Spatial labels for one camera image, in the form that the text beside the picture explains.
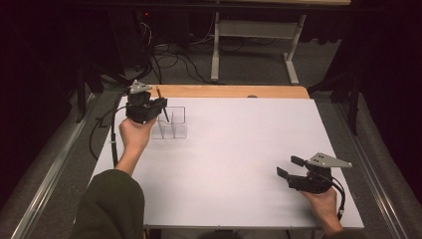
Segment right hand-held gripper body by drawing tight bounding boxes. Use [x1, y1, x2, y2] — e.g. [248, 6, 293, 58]
[286, 151, 353, 195]

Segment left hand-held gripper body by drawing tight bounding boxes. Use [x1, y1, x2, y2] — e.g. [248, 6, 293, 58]
[124, 79, 161, 125]

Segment clear plastic organizer box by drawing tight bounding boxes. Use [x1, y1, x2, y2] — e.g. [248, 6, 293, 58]
[150, 106, 189, 140]

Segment person's right hand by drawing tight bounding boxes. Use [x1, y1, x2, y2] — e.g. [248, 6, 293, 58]
[299, 186, 339, 224]

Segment person's left hand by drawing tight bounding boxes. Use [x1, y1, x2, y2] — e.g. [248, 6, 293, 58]
[117, 116, 159, 158]

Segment black metal stand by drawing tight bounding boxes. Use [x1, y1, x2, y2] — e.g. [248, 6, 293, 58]
[75, 60, 128, 124]
[307, 68, 362, 136]

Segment wooden table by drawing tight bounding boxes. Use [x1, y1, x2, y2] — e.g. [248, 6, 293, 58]
[147, 84, 311, 100]

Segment black box with red light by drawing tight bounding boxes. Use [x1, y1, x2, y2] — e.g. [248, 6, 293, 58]
[132, 8, 192, 51]

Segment dark green sleeve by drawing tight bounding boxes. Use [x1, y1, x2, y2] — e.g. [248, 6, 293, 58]
[67, 168, 146, 239]

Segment right hand-held gripper black cable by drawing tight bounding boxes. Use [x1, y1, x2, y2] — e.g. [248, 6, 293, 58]
[326, 173, 347, 222]

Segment hand-held gripper black cable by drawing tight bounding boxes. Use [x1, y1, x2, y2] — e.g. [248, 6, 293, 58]
[110, 89, 131, 169]
[326, 173, 347, 222]

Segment tangle of black floor cables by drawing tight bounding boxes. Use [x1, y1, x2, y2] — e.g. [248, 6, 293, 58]
[133, 19, 215, 86]

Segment left hand-held gripper black cable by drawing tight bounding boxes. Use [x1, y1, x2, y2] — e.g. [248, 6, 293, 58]
[110, 89, 131, 169]

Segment thin black floor cable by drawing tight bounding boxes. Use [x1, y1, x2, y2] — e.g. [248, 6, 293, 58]
[88, 108, 117, 162]

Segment aluminium floor rail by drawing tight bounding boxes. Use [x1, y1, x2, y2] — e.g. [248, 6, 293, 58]
[9, 92, 98, 239]
[333, 102, 413, 239]

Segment white metal desk frame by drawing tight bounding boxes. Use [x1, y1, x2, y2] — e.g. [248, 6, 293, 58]
[210, 11, 309, 86]

